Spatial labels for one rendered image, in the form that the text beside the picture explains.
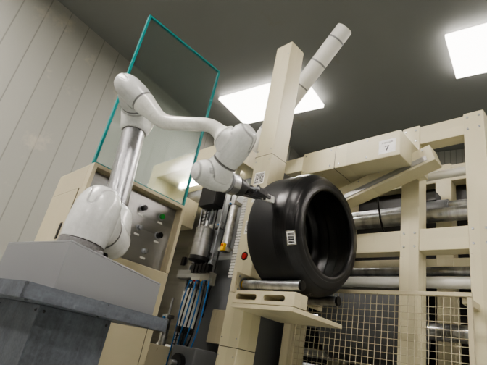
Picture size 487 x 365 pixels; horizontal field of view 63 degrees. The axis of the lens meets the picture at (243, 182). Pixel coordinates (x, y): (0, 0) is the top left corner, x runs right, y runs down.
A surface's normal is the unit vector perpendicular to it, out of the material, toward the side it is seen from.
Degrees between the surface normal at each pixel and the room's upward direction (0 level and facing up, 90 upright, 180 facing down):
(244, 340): 90
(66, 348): 90
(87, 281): 90
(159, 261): 90
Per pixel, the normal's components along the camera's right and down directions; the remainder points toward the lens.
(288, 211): -0.02, -0.42
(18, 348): -0.55, -0.44
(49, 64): 0.81, -0.09
